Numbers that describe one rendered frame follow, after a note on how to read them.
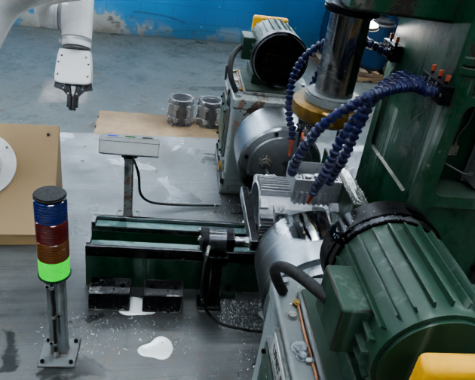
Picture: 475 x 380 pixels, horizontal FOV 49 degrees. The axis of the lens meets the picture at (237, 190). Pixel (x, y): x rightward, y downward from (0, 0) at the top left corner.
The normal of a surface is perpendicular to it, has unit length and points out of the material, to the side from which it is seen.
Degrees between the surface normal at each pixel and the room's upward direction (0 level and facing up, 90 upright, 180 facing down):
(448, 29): 90
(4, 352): 0
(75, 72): 60
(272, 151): 90
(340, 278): 0
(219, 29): 90
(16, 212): 44
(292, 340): 0
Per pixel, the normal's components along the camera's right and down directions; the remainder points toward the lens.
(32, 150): 0.22, -0.25
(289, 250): -0.53, -0.70
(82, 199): 0.13, -0.86
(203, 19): 0.18, 0.52
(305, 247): -0.29, -0.81
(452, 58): -0.99, -0.07
